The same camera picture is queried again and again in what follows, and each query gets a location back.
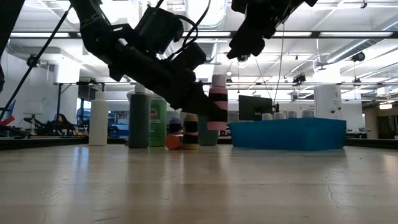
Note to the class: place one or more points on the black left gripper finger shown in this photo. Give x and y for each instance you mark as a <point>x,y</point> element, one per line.
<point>202,105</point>

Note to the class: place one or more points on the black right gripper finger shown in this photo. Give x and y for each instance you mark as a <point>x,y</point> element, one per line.
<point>247,40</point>

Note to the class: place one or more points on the pink paint bottle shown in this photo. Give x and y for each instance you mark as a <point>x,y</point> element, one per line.
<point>217,91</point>

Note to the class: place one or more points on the dark green plastic cup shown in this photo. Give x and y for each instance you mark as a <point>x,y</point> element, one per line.
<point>208,137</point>

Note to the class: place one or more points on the yellow paint bottle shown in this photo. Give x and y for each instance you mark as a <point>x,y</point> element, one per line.
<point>190,137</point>

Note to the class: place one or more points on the purple paint bottle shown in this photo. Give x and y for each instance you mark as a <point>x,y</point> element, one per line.
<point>175,126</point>

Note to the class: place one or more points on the large green paint bottle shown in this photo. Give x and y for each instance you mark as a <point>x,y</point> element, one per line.
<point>160,124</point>

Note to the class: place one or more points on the orange paint bottle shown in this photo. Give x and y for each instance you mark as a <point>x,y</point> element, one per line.
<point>172,142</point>

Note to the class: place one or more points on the large dark grey paint bottle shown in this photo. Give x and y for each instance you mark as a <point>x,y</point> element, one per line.
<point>139,124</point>

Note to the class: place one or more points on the tall white plastic bottle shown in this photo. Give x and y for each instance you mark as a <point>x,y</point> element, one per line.
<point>98,124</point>

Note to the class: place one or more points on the teal plastic bin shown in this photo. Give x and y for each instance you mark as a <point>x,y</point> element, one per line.
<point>289,133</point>

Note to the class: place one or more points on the black background robot arm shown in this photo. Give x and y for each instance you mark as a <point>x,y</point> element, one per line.
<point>31,121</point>

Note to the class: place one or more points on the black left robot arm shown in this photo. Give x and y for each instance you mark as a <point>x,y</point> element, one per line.
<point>93,34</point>

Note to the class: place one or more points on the black background monitor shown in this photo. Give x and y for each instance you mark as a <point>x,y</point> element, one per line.
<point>255,107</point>

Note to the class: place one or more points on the black ceiling spotlight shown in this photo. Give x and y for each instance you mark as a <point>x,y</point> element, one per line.
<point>32,61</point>
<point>299,79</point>
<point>358,56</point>

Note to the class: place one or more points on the black overhead crossbar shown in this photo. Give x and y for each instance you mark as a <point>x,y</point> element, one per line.
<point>342,34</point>

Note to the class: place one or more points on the person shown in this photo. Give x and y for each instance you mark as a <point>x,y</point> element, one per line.
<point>62,121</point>

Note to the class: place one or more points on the white round column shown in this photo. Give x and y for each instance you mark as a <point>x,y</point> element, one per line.
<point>326,102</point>

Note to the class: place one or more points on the dark neighbouring table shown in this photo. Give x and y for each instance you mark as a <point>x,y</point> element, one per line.
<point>43,143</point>

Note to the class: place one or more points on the blue panel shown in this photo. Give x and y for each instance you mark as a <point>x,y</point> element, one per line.
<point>12,107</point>

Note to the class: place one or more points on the red bar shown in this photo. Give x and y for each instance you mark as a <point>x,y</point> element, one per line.
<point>7,120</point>

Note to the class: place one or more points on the black overhead camera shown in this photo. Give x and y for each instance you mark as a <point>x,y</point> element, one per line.
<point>242,58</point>

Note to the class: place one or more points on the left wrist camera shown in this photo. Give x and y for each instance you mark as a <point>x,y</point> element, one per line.
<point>189,57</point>

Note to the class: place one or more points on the lit wall lamp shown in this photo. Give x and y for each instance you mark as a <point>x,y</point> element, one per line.
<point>385,106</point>

